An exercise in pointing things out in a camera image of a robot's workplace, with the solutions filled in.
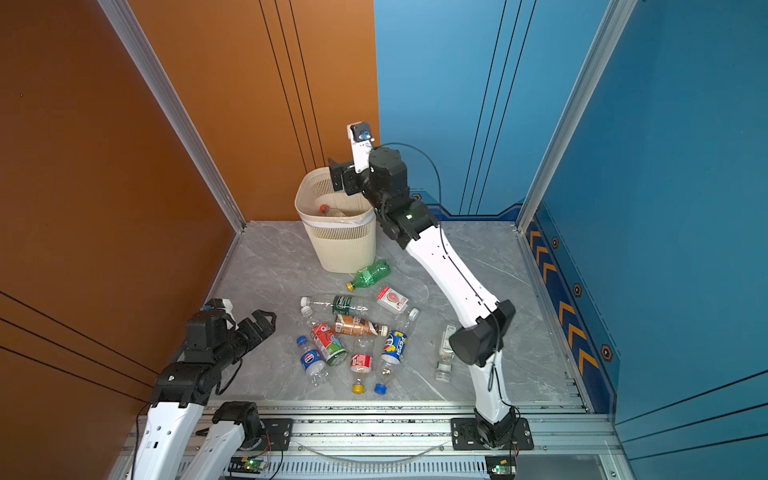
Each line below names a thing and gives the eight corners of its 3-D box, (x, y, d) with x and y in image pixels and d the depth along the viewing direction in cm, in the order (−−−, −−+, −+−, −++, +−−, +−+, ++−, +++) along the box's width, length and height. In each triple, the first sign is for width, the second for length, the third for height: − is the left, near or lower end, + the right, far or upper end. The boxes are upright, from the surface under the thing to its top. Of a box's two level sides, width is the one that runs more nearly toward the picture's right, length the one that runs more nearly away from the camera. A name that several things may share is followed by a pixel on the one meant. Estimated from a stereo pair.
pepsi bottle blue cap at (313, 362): (314, 390, 82) (310, 384, 78) (296, 345, 90) (291, 338, 86) (334, 379, 84) (330, 373, 79) (314, 336, 92) (311, 328, 88)
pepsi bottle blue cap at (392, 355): (373, 393, 81) (372, 387, 77) (387, 336, 91) (387, 329, 87) (396, 398, 80) (396, 393, 76) (407, 340, 90) (408, 333, 87)
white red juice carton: (376, 302, 99) (375, 295, 96) (385, 291, 102) (385, 284, 98) (400, 317, 95) (400, 311, 92) (409, 305, 98) (409, 298, 95)
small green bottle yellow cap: (353, 297, 100) (351, 289, 96) (345, 285, 103) (343, 277, 100) (391, 276, 106) (391, 268, 102) (383, 266, 109) (383, 257, 105)
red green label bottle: (331, 369, 84) (329, 364, 81) (308, 334, 91) (305, 328, 87) (349, 356, 86) (347, 350, 83) (325, 322, 93) (323, 316, 90)
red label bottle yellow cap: (348, 394, 80) (346, 389, 77) (353, 341, 90) (351, 335, 87) (371, 394, 80) (370, 389, 77) (374, 341, 90) (373, 335, 87)
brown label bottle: (334, 337, 90) (332, 331, 87) (336, 320, 93) (334, 314, 90) (389, 337, 90) (389, 331, 87) (389, 320, 93) (389, 314, 90)
